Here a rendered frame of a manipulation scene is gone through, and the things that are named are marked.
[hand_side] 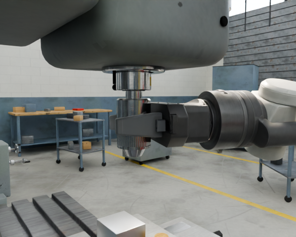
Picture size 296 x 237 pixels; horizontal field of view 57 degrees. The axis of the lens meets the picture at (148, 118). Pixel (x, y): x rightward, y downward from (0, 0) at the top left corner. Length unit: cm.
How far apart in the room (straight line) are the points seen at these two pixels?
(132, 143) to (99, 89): 727
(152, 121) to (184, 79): 915
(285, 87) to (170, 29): 22
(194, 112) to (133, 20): 15
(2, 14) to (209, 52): 21
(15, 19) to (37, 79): 678
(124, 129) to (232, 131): 15
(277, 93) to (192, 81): 934
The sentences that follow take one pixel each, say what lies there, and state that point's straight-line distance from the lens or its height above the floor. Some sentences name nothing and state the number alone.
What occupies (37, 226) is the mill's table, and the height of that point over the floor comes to 93.
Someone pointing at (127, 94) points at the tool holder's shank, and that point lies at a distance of 37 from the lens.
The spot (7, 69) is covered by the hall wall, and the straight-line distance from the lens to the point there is 693.
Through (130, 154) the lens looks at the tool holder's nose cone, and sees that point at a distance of 37.
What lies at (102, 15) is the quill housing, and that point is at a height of 134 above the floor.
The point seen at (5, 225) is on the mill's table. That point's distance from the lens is 85.
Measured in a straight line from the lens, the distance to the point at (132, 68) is 33.
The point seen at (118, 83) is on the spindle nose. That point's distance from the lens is 36.
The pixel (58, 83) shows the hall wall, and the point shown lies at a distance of 719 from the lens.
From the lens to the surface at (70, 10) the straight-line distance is 24.
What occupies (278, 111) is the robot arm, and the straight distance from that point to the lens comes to 44.
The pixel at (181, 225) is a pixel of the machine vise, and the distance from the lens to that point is 61.
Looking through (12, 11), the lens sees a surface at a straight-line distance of 25.
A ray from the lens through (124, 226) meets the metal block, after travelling 44.
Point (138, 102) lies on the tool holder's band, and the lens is 35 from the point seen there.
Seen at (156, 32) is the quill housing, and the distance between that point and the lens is 28.
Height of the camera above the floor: 128
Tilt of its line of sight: 5 degrees down
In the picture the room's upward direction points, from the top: straight up
